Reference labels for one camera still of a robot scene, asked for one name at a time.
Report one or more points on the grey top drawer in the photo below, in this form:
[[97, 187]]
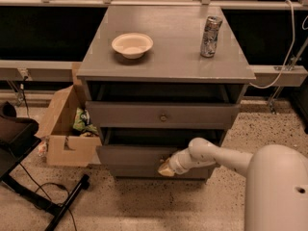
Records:
[[162, 115]]

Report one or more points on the grey bottom drawer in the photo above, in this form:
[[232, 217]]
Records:
[[151, 172]]

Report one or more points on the yellowish robot gripper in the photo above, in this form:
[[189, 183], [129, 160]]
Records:
[[175, 165]]

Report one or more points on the grey drawer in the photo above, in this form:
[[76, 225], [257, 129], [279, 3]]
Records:
[[148, 147], [162, 115], [151, 172]]

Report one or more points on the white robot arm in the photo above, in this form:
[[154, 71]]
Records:
[[276, 181]]

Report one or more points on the black chair stand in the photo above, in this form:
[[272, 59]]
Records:
[[17, 140]]

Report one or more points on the silver drink can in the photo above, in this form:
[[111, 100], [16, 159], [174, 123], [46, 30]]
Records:
[[209, 41]]

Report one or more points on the grey wooden drawer cabinet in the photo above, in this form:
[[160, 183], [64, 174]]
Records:
[[172, 71]]

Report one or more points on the green snack bag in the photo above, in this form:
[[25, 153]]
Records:
[[83, 125]]

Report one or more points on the brown cardboard box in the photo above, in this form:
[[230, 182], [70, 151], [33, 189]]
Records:
[[64, 146]]

